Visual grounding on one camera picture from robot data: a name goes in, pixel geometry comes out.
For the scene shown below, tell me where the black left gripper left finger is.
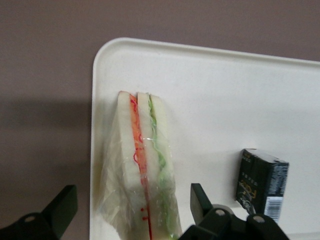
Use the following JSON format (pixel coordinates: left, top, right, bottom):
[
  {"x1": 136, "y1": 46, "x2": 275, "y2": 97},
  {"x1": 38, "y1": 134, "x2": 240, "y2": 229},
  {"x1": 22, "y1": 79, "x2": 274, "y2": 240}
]
[{"x1": 0, "y1": 184, "x2": 79, "y2": 240}]

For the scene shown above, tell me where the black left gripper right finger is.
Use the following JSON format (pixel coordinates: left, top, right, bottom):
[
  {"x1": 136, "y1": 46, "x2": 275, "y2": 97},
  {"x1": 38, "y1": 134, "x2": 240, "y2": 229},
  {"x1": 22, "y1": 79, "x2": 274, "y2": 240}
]
[{"x1": 179, "y1": 183, "x2": 289, "y2": 240}]

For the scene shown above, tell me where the plastic-wrapped triangle sandwich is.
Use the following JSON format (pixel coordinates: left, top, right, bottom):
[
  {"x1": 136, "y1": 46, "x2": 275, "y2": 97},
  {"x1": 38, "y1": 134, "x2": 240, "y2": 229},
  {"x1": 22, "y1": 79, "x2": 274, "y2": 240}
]
[{"x1": 95, "y1": 90, "x2": 184, "y2": 240}]

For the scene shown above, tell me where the cream plastic tray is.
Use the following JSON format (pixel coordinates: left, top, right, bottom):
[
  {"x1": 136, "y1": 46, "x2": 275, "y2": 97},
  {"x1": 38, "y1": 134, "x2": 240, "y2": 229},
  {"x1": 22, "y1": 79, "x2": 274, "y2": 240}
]
[{"x1": 88, "y1": 37, "x2": 320, "y2": 240}]

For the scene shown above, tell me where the small black chocolate box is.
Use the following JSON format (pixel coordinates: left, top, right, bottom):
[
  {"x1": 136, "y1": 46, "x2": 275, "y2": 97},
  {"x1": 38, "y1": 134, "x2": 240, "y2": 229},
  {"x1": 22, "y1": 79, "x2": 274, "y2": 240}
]
[{"x1": 234, "y1": 148, "x2": 290, "y2": 225}]

